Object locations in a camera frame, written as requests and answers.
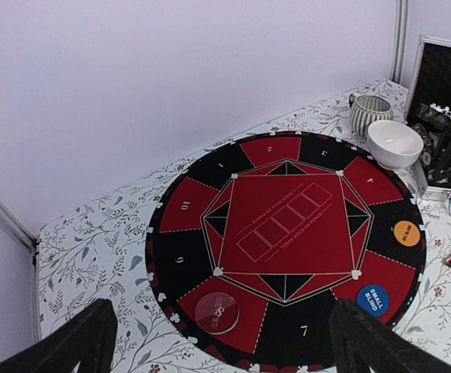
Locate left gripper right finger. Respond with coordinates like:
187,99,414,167
329,299,451,372

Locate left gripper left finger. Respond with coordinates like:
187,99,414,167
0,298,117,372

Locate blue small blind button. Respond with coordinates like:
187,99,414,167
356,284,390,318

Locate orange big blind button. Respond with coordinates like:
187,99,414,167
393,220,421,247

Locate clear red dealer button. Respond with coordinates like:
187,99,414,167
194,291,240,335

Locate poker chip stack left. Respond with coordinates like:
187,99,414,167
410,123,443,168

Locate white ceramic bowl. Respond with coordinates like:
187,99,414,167
366,120,424,170

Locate aluminium poker chip case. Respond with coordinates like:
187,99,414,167
405,36,451,214

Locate grey striped ceramic mug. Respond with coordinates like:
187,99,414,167
349,94,394,138

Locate round red black poker mat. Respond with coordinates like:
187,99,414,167
145,132,426,372

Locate right aluminium frame post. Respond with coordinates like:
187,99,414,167
390,0,409,84

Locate aluminium frame post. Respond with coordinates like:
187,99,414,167
0,173,42,256
390,0,409,84

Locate left aluminium frame post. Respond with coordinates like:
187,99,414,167
0,173,42,256

